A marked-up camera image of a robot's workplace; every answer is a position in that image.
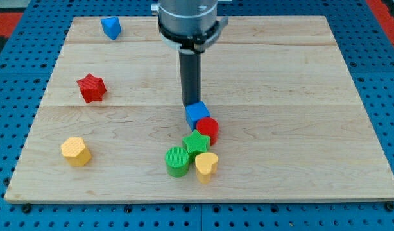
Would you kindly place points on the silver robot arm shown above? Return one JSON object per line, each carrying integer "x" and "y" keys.
{"x": 189, "y": 26}

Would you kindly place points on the blue triangle block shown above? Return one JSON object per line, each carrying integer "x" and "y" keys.
{"x": 111, "y": 27}

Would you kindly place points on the blue cube block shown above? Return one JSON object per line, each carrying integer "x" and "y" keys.
{"x": 195, "y": 112}

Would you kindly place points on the red cylinder block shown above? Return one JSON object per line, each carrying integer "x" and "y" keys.
{"x": 209, "y": 127}

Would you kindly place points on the green star block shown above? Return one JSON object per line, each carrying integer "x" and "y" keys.
{"x": 195, "y": 144}

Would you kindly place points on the green cylinder block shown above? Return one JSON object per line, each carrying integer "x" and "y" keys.
{"x": 177, "y": 161}

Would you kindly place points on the yellow heart block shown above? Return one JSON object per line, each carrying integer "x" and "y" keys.
{"x": 206, "y": 164}

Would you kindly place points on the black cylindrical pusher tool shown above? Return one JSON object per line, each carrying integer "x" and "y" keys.
{"x": 190, "y": 74}

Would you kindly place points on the wooden board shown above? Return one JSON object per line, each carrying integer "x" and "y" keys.
{"x": 292, "y": 127}

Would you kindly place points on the red star block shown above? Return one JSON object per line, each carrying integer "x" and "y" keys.
{"x": 92, "y": 88}

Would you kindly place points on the yellow hexagon block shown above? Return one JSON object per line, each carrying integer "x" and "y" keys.
{"x": 75, "y": 151}

